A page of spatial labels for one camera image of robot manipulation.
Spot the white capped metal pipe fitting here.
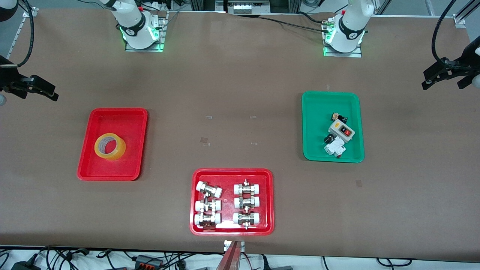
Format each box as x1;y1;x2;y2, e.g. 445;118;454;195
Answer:
233;212;261;230
196;181;223;198
194;213;222;229
234;179;261;195
195;199;222;213
234;196;261;209

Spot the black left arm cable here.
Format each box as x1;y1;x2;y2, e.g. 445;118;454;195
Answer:
431;0;473;70

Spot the yellow clear packing tape roll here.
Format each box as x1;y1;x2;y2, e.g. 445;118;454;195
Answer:
94;133;126;161

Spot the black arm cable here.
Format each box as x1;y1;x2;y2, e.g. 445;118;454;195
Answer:
0;0;35;68
431;0;473;70

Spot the black table cable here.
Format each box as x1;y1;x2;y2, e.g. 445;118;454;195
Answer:
298;11;329;25
259;16;327;33

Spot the white circuit breaker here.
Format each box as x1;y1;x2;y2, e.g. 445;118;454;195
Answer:
324;136;347;158

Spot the red metal stand bar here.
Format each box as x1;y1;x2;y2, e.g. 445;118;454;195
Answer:
216;240;245;270

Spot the green plastic tray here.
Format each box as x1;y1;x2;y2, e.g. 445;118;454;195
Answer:
301;91;365;164

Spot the red plastic tray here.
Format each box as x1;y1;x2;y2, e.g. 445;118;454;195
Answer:
189;168;275;236
77;108;148;182

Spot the white power strip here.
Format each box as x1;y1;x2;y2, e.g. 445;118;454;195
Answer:
232;2;271;15

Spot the grey push button switch box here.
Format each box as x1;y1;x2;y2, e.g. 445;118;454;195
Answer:
328;120;356;143

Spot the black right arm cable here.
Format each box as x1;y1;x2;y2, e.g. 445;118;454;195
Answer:
0;0;35;68

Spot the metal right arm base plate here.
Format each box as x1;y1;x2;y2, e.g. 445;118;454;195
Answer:
125;11;166;52

